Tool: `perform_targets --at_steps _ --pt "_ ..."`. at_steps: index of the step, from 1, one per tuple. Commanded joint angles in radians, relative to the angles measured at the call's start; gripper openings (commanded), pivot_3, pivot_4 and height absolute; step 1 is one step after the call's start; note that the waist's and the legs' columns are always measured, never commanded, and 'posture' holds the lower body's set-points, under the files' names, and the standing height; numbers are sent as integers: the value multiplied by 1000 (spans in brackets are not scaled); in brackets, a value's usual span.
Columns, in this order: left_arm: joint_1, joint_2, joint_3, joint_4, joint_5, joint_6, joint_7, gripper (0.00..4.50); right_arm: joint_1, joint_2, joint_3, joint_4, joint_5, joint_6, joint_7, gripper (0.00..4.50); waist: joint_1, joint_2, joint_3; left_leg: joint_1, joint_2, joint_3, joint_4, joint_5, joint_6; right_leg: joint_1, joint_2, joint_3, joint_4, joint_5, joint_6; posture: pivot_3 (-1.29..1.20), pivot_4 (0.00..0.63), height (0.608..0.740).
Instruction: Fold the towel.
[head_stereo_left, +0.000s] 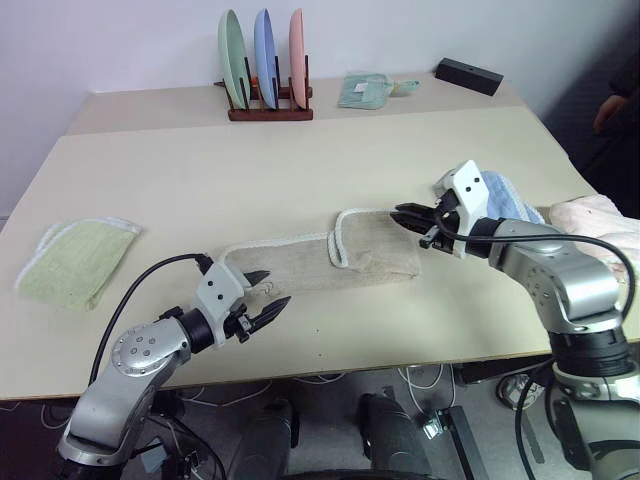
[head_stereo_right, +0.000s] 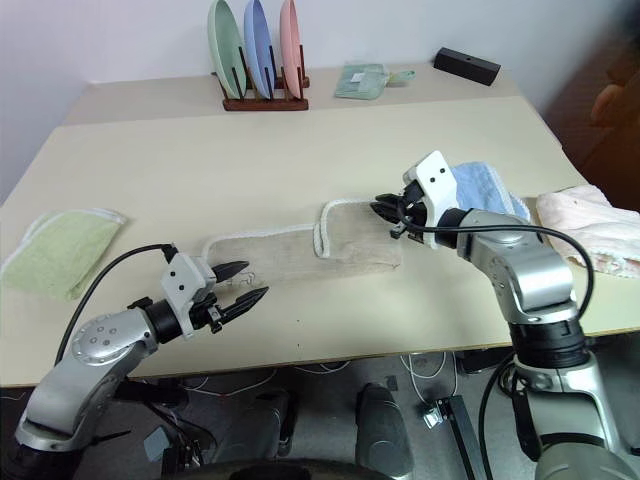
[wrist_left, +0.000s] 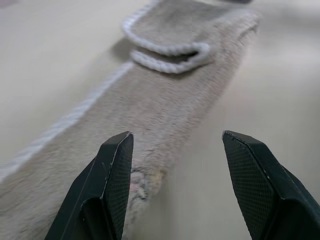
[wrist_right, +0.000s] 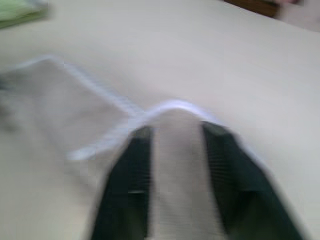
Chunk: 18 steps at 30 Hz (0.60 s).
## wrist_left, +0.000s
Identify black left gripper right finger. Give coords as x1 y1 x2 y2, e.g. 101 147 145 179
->
221 129 320 240

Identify beige towel with white trim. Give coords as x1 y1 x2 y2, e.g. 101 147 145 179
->
0 0 263 240

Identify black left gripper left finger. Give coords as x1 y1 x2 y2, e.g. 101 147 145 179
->
44 130 135 240

